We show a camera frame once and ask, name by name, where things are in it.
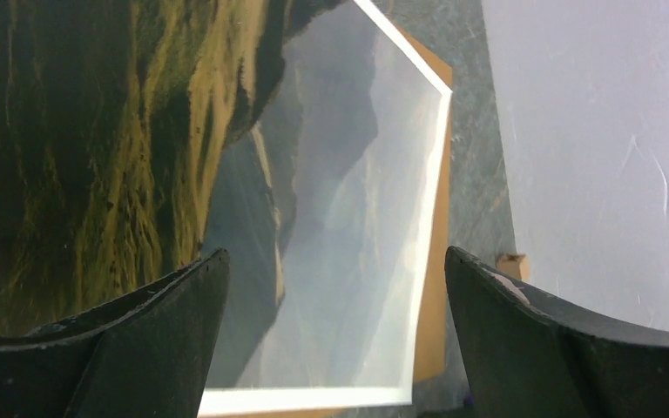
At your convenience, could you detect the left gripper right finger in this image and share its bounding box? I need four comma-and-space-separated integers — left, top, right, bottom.
444, 246, 669, 417

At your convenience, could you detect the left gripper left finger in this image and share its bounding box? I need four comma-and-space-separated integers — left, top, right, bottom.
0, 250, 230, 417

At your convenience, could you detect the landscape photo print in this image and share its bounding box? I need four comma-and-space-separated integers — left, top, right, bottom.
0, 0, 454, 418

